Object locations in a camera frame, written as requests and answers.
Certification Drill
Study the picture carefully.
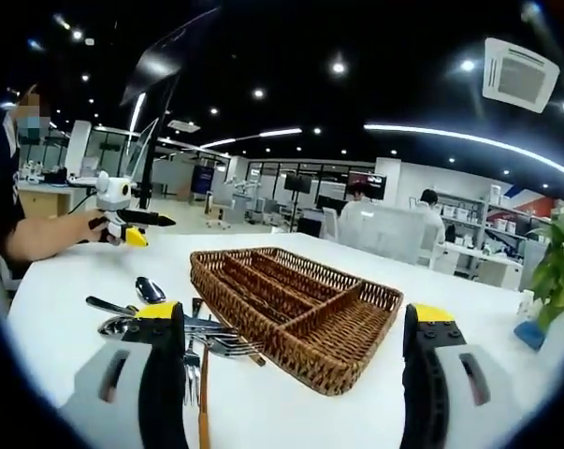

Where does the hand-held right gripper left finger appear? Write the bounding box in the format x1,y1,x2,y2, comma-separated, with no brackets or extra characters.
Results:
60,301,190,449

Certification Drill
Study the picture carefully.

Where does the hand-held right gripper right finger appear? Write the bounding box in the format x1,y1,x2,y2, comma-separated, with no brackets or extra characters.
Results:
401,302,521,449

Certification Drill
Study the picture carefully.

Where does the silver long-handled spoon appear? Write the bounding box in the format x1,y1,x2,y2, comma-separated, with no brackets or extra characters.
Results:
97,315,137,337
135,276,167,304

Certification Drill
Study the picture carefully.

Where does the brown wooden chopstick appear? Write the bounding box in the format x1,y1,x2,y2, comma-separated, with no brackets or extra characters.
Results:
210,306,268,368
195,348,213,449

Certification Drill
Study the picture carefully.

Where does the silver table knife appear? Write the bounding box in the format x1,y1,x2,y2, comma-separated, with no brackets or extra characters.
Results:
183,315,239,340

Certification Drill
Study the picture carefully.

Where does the brown wicker cutlery storage tray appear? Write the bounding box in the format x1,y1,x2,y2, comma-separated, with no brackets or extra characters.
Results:
189,246,404,398

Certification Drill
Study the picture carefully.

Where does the person's left hand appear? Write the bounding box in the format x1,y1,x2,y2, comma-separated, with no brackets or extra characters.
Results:
78,210,119,244

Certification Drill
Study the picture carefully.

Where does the dark blue banner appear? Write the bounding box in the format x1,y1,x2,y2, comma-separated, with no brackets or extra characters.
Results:
190,164,216,196

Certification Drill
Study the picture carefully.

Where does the light wood desk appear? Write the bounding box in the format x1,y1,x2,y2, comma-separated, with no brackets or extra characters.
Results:
17,182,85,220

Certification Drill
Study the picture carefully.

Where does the small ceiling air vent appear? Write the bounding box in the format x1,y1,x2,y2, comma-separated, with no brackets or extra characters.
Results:
167,119,202,134

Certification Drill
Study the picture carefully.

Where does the person in black shirt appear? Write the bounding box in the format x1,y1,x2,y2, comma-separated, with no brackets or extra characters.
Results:
0,111,29,282

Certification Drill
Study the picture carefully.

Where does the small blue object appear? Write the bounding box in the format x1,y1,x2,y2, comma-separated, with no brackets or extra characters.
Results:
513,319,547,352

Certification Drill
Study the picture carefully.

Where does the short ceiling light strip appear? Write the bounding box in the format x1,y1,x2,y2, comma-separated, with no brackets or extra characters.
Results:
199,127,304,151

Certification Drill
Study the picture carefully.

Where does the grey partition panel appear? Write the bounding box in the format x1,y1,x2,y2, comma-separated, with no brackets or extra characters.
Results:
338,204,444,268

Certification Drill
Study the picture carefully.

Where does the black monitor on stand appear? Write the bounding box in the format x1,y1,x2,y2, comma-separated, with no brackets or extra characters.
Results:
283,172,313,233

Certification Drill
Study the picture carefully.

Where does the shelf with white boxes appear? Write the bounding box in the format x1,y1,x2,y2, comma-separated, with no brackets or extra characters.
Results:
438,194,491,244

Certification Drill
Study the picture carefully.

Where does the group of ceiling spotlights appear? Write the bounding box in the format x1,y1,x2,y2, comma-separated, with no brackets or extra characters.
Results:
26,27,564,158

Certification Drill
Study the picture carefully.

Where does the green potted plant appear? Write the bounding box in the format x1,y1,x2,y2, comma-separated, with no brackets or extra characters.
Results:
527,203,564,333

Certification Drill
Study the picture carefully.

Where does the curved ceiling light strip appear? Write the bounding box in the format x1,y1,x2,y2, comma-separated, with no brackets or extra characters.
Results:
363,122,564,181

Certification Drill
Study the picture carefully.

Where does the white ceiling air conditioner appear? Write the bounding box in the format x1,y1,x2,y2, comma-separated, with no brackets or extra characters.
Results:
481,36,561,114

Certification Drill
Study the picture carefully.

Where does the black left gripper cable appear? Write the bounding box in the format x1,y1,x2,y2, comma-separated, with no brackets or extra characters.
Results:
67,186,100,217

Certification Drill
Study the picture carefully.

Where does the red-lit wall screen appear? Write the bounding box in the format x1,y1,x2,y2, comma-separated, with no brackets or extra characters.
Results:
348,170,389,197

